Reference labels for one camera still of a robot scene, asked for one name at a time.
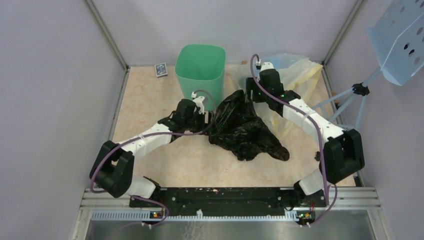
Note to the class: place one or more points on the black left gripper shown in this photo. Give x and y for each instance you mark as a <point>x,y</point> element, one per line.
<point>202,117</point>

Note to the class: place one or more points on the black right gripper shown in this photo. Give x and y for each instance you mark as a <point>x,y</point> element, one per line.
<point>252,85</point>

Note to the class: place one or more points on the black trash bag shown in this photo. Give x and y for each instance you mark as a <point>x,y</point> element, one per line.
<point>237,128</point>

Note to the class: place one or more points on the translucent white trash bag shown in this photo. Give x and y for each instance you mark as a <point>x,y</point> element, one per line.
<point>297,73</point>

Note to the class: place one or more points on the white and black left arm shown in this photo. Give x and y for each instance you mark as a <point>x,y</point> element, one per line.
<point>113,169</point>

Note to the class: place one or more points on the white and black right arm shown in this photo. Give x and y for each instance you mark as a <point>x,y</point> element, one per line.
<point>341,151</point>

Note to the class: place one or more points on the green plastic trash bin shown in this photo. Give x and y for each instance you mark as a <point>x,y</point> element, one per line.
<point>202,67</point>

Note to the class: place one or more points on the light blue tripod stand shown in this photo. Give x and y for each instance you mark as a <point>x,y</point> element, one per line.
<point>357,90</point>

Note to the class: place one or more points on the perforated light blue panel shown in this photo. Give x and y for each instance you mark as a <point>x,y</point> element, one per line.
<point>397,40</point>

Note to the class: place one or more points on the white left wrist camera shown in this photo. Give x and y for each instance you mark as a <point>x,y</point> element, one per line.
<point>199,102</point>

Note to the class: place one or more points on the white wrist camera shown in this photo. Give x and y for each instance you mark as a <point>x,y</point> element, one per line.
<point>263,66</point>
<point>199,102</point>

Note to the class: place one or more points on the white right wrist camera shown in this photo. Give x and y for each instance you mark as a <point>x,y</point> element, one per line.
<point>263,66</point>

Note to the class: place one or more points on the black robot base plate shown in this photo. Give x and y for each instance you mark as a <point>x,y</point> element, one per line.
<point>235,201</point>

